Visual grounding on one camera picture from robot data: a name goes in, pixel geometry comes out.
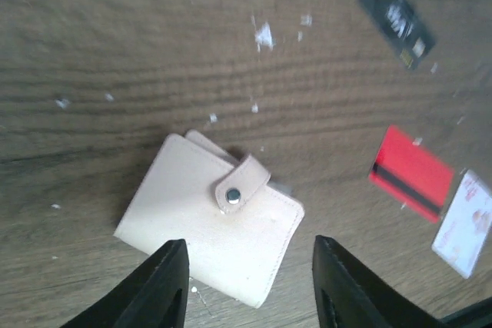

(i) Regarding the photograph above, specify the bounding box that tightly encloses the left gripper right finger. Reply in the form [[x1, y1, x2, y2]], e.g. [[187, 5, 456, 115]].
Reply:
[[312, 235, 491, 328]]

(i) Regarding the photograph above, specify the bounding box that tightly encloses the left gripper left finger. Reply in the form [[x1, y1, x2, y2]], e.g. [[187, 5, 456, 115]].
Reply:
[[63, 239, 189, 328]]

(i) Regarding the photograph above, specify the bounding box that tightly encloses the beige leather card holder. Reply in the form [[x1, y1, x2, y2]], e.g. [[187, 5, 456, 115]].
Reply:
[[115, 130, 304, 308]]

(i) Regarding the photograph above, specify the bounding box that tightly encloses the white card pink pattern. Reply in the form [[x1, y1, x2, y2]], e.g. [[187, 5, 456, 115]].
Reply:
[[431, 170, 491, 279]]

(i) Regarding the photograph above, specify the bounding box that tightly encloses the red card black stripe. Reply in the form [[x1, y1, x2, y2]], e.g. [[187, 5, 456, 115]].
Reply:
[[368, 125, 454, 224]]

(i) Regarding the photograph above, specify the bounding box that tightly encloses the black VIP card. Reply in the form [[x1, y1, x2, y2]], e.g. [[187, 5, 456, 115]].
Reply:
[[359, 0, 436, 70]]

